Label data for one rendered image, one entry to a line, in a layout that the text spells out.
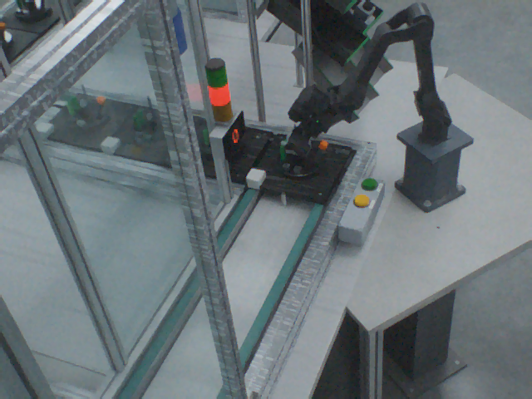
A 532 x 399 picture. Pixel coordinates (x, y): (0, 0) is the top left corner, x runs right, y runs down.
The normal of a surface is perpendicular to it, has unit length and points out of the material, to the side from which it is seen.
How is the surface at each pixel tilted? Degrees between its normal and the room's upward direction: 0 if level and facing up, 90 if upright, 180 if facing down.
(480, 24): 1
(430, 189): 90
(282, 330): 0
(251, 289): 0
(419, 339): 90
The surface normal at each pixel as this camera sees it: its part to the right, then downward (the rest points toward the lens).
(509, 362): -0.10, -0.72
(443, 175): 0.51, 0.55
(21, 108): 0.91, 0.22
